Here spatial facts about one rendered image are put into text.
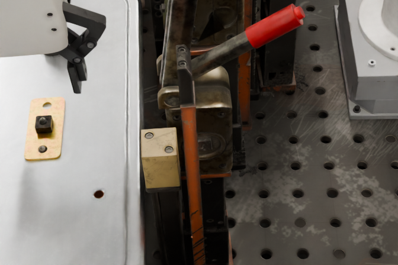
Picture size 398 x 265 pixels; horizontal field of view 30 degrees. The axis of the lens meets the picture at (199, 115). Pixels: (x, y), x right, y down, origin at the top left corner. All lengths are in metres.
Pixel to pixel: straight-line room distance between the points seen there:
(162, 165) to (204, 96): 0.09
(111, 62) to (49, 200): 0.19
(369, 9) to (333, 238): 0.37
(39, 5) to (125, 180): 0.21
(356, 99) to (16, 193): 0.59
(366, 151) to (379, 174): 0.05
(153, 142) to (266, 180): 0.44
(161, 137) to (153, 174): 0.04
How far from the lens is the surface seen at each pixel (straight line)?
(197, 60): 0.73
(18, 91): 0.85
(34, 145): 0.80
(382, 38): 1.17
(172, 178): 0.72
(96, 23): 0.69
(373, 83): 1.14
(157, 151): 0.69
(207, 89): 0.75
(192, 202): 0.72
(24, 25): 0.67
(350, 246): 1.06
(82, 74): 0.73
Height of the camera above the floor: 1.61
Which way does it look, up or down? 50 degrees down
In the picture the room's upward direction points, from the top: 3 degrees counter-clockwise
